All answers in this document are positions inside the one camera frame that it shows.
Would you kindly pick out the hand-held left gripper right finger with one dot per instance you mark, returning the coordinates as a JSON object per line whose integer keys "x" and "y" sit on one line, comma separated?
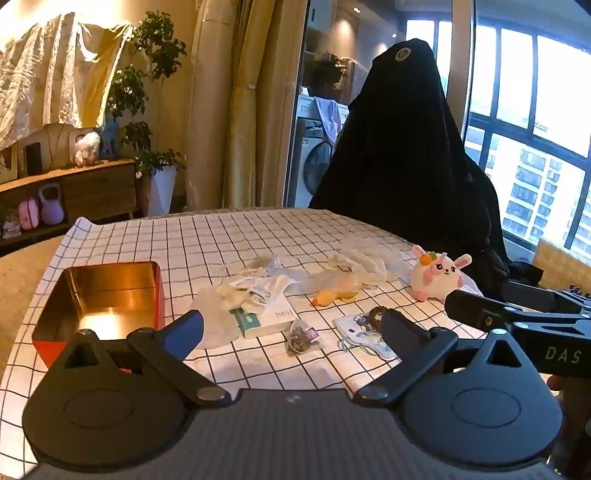
{"x": 397, "y": 333}

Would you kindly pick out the gold curtain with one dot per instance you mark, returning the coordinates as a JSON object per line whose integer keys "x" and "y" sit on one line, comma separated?
{"x": 251, "y": 115}

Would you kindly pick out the white sock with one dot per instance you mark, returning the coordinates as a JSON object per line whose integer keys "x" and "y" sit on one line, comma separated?
{"x": 263, "y": 288}

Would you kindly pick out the purple kettlebell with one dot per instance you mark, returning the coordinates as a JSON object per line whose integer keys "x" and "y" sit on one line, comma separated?
{"x": 51, "y": 210}

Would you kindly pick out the green potted plant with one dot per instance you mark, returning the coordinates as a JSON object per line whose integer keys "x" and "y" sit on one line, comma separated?
{"x": 147, "y": 69}

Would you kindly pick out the red tin box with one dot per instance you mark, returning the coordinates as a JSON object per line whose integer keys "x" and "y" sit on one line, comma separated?
{"x": 111, "y": 288}

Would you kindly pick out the washing machine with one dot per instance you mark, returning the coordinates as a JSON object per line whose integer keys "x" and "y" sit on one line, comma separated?
{"x": 314, "y": 161}

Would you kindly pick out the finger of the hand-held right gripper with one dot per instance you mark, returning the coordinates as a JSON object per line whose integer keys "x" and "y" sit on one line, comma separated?
{"x": 471, "y": 309}

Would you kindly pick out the pink kettlebell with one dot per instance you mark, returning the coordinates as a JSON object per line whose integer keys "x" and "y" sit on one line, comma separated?
{"x": 29, "y": 214}

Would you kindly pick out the hanging white garment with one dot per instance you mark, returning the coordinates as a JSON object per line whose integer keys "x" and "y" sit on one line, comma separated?
{"x": 331, "y": 117}

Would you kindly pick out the plastic bag with toys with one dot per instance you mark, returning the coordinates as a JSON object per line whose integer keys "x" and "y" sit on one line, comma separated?
{"x": 87, "y": 147}

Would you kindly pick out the white planter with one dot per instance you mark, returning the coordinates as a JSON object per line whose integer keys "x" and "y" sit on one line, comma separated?
{"x": 162, "y": 189}

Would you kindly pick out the white teal tissue packet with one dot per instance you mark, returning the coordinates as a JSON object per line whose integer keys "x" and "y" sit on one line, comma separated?
{"x": 272, "y": 319}

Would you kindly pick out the white checkered tablecloth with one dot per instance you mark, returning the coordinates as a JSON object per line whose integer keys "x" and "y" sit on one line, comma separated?
{"x": 277, "y": 235}

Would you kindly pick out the cream column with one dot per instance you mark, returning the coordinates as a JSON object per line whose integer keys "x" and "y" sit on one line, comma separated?
{"x": 210, "y": 106}

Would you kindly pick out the white pink bunny plush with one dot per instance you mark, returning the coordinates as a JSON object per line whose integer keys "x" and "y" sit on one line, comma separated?
{"x": 436, "y": 274}

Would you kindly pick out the clear plastic bag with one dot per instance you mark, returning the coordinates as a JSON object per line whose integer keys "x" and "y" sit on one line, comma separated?
{"x": 261, "y": 266}
{"x": 323, "y": 279}
{"x": 214, "y": 318}

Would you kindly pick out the beige patterned rug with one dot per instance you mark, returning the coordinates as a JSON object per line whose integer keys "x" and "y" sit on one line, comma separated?
{"x": 21, "y": 295}

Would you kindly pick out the light photo frame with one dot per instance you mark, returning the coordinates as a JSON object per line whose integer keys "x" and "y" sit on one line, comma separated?
{"x": 7, "y": 166}

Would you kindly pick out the wooden window bench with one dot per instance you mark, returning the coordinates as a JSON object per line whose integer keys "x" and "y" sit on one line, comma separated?
{"x": 565, "y": 263}

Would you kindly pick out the dark picture frame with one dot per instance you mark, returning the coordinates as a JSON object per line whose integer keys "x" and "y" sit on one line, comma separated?
{"x": 33, "y": 158}

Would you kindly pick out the wooden sideboard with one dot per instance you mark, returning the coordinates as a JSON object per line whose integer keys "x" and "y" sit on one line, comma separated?
{"x": 97, "y": 189}

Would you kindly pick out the blue figurine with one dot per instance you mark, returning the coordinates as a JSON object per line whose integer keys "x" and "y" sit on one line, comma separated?
{"x": 110, "y": 144}

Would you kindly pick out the yellow duck plush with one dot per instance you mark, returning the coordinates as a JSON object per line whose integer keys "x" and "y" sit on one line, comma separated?
{"x": 330, "y": 297}

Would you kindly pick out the white fluffy towel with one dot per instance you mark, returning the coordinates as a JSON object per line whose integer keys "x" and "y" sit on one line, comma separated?
{"x": 364, "y": 265}

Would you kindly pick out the large window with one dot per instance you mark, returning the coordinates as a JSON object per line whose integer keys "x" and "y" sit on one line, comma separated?
{"x": 517, "y": 69}

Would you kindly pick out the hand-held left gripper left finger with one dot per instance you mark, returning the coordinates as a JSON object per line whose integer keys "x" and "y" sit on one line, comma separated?
{"x": 184, "y": 334}

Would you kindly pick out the clear tea packet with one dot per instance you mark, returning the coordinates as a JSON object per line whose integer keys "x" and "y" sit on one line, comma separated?
{"x": 302, "y": 339}

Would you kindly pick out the white hanging cloth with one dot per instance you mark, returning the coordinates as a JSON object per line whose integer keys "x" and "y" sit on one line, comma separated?
{"x": 51, "y": 69}

